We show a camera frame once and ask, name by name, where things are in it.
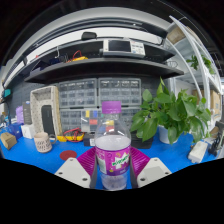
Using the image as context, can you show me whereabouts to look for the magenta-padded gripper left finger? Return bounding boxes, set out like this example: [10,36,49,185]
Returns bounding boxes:
[54,146,99,189]

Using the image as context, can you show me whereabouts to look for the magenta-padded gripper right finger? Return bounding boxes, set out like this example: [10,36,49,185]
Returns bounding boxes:
[129,146,173,189]

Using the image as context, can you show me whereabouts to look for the purple-capped clear drink bottle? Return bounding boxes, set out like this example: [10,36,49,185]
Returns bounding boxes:
[94,100,132,191]

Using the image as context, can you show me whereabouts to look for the flat round red coaster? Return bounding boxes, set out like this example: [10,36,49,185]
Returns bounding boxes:
[59,149,78,161]

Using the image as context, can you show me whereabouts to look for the yellow multimeter with red leads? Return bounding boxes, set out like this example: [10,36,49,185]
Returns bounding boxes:
[55,127,86,143]

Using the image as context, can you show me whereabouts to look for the black box with white label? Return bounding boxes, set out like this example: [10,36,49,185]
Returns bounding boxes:
[83,132,98,148]

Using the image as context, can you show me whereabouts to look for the beige patterned mug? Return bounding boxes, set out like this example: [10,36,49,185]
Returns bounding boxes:
[33,131,58,154]

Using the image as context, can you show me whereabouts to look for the white power adapter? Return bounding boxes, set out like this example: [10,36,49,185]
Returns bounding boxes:
[187,140,209,164]

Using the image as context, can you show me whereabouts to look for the clear organizer box coloured parts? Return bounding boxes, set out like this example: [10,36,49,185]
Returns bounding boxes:
[80,108,116,134]

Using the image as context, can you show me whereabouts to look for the black rectangular speaker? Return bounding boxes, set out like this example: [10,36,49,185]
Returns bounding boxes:
[41,104,56,136]

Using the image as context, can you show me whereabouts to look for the green plant in white pot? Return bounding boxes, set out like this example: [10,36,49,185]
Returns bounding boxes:
[129,77,212,146]

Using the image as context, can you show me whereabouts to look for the white cardboard box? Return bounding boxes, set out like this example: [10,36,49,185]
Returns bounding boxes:
[20,123,37,140]

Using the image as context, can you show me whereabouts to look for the blue cardboard box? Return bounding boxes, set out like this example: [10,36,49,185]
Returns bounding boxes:
[7,122,24,139]

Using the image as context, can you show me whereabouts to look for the small brown cardboard box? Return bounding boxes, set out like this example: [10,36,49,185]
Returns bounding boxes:
[0,131,18,151]

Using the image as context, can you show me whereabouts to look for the dark grey flat box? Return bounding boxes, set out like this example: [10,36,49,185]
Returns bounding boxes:
[22,100,33,126]

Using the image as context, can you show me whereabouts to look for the beige dotted storage tray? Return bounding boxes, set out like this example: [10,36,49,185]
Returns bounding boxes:
[29,85,63,137]

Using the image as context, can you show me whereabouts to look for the purple plastic bag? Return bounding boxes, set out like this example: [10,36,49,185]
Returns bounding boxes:
[15,105,25,125]

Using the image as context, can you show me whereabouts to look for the white shelf unit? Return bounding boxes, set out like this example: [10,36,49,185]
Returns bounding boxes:
[166,14,224,134]

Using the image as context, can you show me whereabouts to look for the black workbench shelf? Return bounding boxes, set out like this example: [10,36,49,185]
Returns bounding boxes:
[23,36,185,85]

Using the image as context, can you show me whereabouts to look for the white oscilloscope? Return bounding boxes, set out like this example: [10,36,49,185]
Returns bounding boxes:
[99,38,147,58]

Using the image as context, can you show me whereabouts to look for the black rounded device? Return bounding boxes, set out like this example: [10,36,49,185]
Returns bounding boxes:
[80,31,98,42]

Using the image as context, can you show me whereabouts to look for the black device with cables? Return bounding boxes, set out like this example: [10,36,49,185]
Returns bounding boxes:
[208,120,224,158]

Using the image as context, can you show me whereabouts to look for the yellow meter with red cables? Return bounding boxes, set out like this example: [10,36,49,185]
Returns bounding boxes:
[65,50,89,64]

